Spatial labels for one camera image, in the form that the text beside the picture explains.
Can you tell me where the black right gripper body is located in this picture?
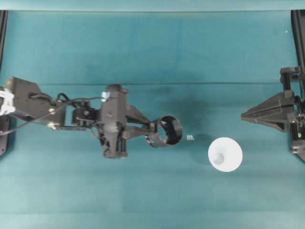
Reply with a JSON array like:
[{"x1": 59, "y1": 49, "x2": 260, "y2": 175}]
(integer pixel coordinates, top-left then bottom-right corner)
[{"x1": 280, "y1": 67, "x2": 305, "y2": 160}]

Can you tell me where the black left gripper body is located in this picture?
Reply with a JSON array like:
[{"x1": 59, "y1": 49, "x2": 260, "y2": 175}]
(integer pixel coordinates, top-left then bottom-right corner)
[{"x1": 97, "y1": 84, "x2": 128, "y2": 159}]

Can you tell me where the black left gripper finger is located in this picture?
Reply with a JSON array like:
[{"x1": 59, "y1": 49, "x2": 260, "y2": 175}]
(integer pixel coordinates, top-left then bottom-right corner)
[
  {"x1": 126, "y1": 105, "x2": 155, "y2": 128},
  {"x1": 122, "y1": 124, "x2": 155, "y2": 139}
]

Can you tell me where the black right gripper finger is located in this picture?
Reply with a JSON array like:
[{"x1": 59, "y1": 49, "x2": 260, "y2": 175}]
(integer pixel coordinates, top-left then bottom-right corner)
[
  {"x1": 241, "y1": 90, "x2": 295, "y2": 117},
  {"x1": 241, "y1": 114, "x2": 289, "y2": 132}
]

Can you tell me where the white paper cup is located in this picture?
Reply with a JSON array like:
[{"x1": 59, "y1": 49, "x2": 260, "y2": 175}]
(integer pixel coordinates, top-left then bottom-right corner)
[{"x1": 208, "y1": 137, "x2": 243, "y2": 172}]

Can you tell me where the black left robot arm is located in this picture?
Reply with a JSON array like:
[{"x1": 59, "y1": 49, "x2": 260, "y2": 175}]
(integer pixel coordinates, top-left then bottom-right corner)
[{"x1": 0, "y1": 77, "x2": 156, "y2": 159}]

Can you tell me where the small white paper scrap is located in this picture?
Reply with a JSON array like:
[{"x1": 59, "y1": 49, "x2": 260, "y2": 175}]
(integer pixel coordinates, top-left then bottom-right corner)
[{"x1": 187, "y1": 135, "x2": 194, "y2": 141}]

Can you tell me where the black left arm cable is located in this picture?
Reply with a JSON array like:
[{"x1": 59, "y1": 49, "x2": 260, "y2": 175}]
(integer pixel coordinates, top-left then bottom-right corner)
[{"x1": 0, "y1": 93, "x2": 105, "y2": 135}]

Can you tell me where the black right table frame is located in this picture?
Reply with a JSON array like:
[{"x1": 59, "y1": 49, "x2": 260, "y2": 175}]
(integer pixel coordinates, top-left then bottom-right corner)
[{"x1": 291, "y1": 10, "x2": 305, "y2": 69}]

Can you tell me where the black table frame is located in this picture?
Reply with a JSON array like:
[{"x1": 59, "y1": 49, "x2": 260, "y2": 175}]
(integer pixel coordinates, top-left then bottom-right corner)
[
  {"x1": 0, "y1": 10, "x2": 9, "y2": 66},
  {"x1": 291, "y1": 10, "x2": 305, "y2": 69}
]

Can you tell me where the black left table frame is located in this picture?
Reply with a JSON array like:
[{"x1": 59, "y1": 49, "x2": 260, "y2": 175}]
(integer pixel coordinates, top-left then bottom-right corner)
[{"x1": 0, "y1": 10, "x2": 9, "y2": 66}]

